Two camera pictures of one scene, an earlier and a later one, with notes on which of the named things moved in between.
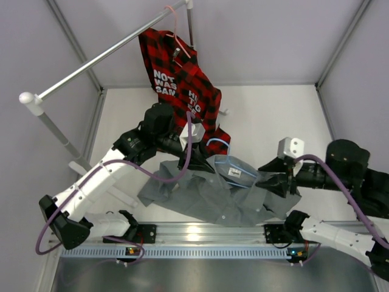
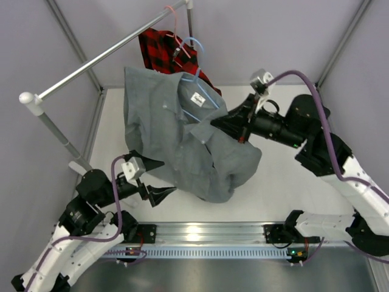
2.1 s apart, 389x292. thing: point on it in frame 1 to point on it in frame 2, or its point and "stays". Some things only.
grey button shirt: [231, 195] to [168, 117]
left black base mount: [146, 233] stays
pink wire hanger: [176, 39] stays
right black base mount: [276, 233] stays
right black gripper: [279, 185] to [236, 123]
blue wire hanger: [253, 175] to [196, 80]
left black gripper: [197, 159] to [155, 194]
